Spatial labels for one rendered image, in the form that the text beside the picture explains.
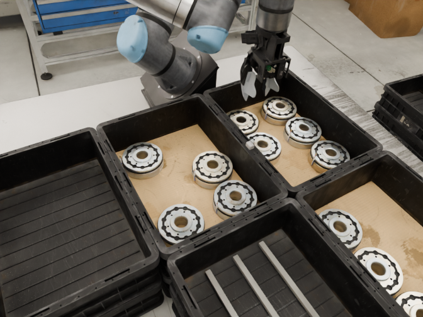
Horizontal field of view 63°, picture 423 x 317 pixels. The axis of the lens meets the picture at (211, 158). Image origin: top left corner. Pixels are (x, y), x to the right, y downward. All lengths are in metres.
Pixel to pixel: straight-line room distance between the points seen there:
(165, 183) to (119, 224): 0.15
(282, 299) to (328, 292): 0.10
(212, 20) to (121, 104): 0.67
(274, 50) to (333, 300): 0.54
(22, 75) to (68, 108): 1.59
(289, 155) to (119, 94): 0.70
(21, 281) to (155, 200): 0.32
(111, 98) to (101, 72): 1.43
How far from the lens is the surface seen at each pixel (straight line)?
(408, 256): 0.90
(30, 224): 0.88
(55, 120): 1.31
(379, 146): 0.94
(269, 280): 0.77
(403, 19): 3.71
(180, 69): 1.11
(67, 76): 2.80
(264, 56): 0.85
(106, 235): 0.81
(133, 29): 1.05
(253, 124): 1.00
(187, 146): 0.96
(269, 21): 0.80
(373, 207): 0.95
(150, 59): 1.06
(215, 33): 0.73
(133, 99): 1.34
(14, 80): 2.89
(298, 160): 0.97
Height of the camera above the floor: 1.52
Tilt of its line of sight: 48 degrees down
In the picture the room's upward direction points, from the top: 4 degrees clockwise
